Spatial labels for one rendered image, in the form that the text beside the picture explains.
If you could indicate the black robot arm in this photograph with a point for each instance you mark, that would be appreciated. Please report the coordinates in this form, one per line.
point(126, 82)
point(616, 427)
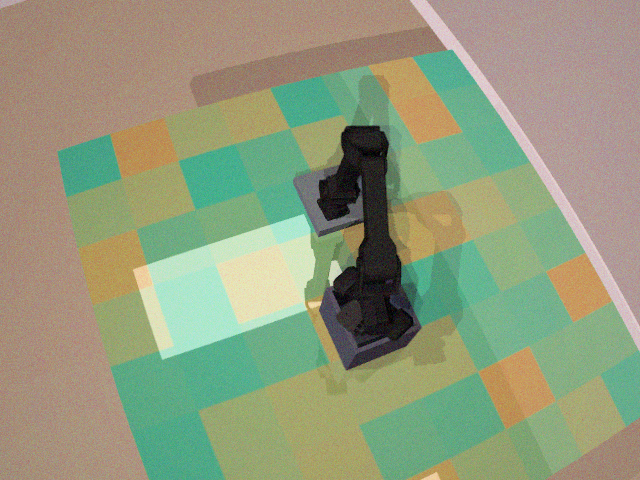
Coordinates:
point(378, 260)

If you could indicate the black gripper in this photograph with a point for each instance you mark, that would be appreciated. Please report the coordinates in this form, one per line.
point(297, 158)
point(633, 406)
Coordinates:
point(347, 280)

